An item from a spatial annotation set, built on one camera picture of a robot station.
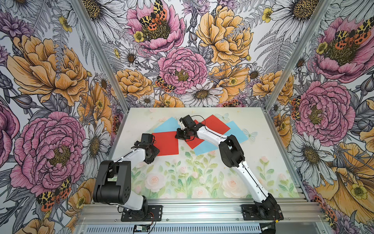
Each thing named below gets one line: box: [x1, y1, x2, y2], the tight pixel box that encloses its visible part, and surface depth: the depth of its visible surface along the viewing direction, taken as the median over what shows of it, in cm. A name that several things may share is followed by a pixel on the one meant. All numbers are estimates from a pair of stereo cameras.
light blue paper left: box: [153, 117, 181, 134], surface depth 114 cm
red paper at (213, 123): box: [201, 114, 231, 136], surface depth 118 cm
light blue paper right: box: [223, 120, 249, 143], surface depth 111 cm
